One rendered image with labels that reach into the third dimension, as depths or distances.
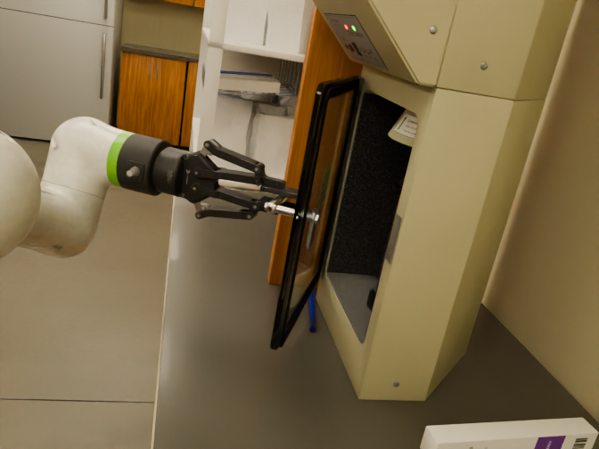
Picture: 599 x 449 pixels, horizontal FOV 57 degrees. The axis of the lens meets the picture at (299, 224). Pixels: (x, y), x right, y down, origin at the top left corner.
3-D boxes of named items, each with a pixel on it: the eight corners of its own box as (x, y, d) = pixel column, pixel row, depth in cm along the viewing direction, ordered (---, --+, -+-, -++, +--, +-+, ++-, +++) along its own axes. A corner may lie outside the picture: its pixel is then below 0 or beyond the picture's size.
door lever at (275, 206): (312, 208, 88) (315, 192, 87) (297, 225, 79) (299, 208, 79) (280, 200, 89) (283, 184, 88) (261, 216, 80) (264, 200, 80)
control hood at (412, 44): (363, 62, 98) (375, 3, 95) (437, 88, 69) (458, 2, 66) (299, 52, 96) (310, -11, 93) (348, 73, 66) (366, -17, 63)
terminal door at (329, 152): (318, 278, 111) (359, 74, 98) (273, 355, 83) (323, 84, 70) (314, 277, 111) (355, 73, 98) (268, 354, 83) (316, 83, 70)
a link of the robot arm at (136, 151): (151, 129, 95) (146, 181, 98) (111, 139, 84) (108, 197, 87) (183, 136, 93) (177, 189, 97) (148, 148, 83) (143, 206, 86)
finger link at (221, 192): (192, 182, 87) (190, 191, 88) (258, 206, 86) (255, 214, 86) (202, 177, 91) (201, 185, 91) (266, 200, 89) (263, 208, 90)
